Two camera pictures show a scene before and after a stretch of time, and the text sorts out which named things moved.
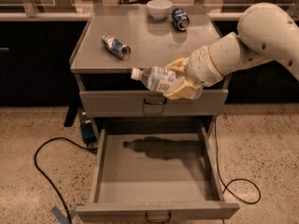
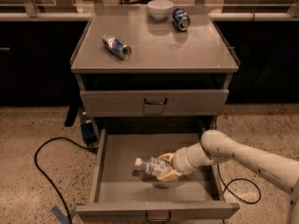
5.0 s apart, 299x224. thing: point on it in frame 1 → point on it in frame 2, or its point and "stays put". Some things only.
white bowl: x=159 y=8 stays put
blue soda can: x=180 y=19 stays put
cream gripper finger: x=189 y=90 → x=173 y=175
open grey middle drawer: x=157 y=175 stays put
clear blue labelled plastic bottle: x=157 y=77 → x=152 y=165
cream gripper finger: x=179 y=66 → x=169 y=157
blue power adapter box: x=88 y=133 stays put
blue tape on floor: x=61 y=217 stays put
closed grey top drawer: x=144 y=104 stays put
